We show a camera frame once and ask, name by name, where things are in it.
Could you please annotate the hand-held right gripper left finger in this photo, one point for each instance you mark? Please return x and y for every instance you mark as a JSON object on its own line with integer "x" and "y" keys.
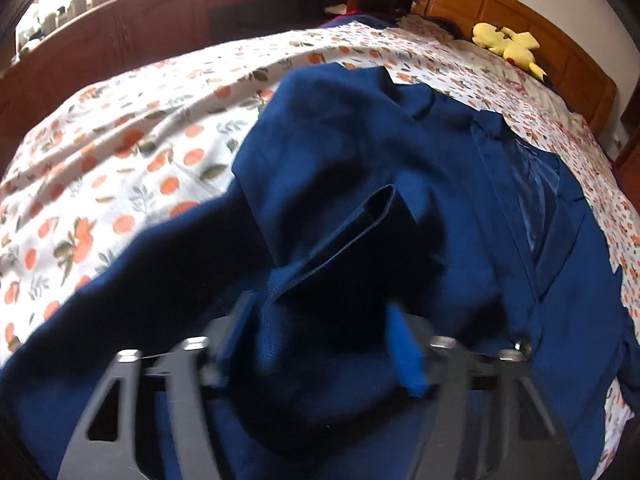
{"x": 233, "y": 340}

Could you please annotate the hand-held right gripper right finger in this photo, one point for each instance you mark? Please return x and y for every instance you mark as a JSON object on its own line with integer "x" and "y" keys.
{"x": 407, "y": 355}

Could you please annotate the navy blue jacket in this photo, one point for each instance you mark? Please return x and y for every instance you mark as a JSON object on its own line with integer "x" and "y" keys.
{"x": 350, "y": 160}

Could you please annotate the orange fruit print bed sheet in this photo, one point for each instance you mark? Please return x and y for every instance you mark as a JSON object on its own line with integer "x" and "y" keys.
{"x": 125, "y": 135}

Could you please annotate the beige floral quilt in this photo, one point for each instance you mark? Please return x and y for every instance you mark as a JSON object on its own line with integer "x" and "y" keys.
{"x": 480, "y": 62}

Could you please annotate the yellow plush toy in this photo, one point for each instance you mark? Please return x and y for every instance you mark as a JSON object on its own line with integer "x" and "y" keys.
{"x": 515, "y": 47}

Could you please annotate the long wooden desk cabinet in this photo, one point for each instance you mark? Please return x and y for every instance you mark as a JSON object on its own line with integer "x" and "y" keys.
{"x": 150, "y": 20}

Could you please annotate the blue red-edged blanket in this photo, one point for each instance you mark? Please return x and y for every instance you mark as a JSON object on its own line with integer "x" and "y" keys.
{"x": 360, "y": 21}

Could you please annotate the wooden bed headboard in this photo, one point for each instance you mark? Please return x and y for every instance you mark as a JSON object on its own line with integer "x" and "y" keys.
{"x": 500, "y": 5}

